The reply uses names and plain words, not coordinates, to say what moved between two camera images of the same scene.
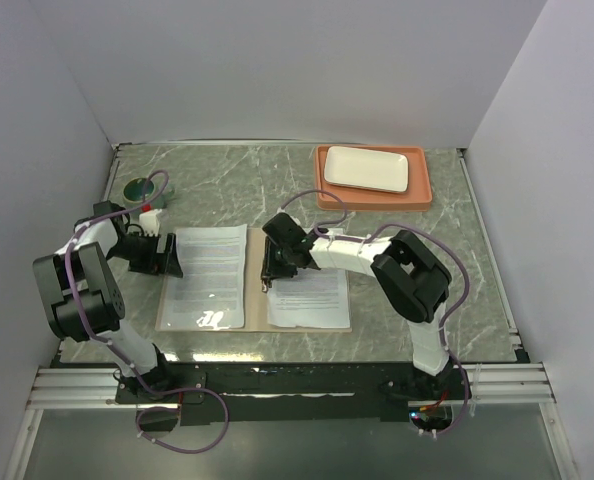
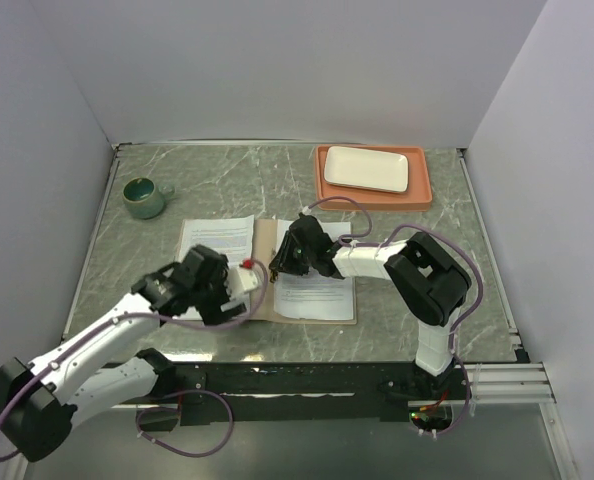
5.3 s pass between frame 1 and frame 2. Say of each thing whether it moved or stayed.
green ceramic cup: stayed
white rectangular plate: stayed
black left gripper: moved
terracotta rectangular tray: stayed
